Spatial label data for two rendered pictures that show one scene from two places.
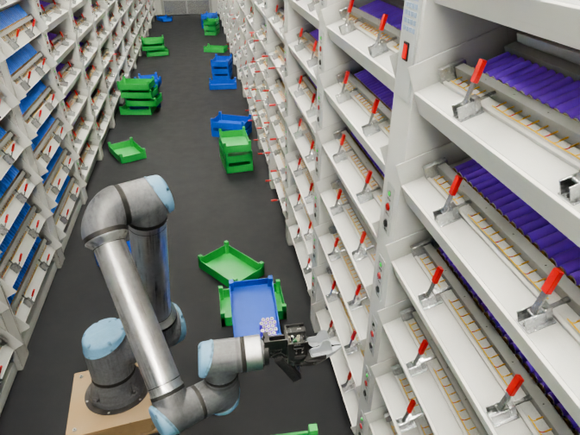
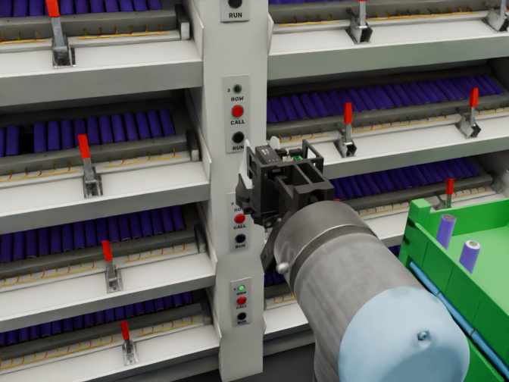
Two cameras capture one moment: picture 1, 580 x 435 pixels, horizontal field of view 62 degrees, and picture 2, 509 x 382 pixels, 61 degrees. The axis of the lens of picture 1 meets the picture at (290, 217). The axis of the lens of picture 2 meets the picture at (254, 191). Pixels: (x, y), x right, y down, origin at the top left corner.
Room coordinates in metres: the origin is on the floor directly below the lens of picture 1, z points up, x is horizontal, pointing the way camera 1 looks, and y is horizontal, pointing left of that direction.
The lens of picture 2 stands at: (1.00, 0.40, 0.88)
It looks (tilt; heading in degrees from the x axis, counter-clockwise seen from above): 31 degrees down; 262
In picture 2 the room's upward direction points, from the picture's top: straight up
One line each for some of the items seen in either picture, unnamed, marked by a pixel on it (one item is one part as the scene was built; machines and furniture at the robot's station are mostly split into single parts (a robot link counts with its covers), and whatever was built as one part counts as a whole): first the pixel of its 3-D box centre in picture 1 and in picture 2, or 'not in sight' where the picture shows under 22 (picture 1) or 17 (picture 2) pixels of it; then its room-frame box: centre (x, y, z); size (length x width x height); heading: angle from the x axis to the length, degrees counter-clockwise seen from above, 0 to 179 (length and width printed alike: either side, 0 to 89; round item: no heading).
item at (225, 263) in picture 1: (230, 265); not in sight; (2.04, 0.31, 0.04); 0.30 x 0.20 x 0.08; 47
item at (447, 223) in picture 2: not in sight; (443, 237); (0.69, -0.03, 0.52); 0.02 x 0.02 x 0.06
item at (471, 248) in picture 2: not in sight; (466, 263); (0.68, 0.02, 0.52); 0.02 x 0.02 x 0.06
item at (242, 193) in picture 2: not in sight; (255, 193); (0.94, -0.04, 0.60); 0.09 x 0.05 x 0.02; 100
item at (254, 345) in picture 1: (254, 351); (321, 251); (0.90, 0.09, 0.62); 0.10 x 0.05 x 0.09; 10
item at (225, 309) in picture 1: (251, 301); not in sight; (1.75, 0.18, 0.04); 0.30 x 0.20 x 0.08; 100
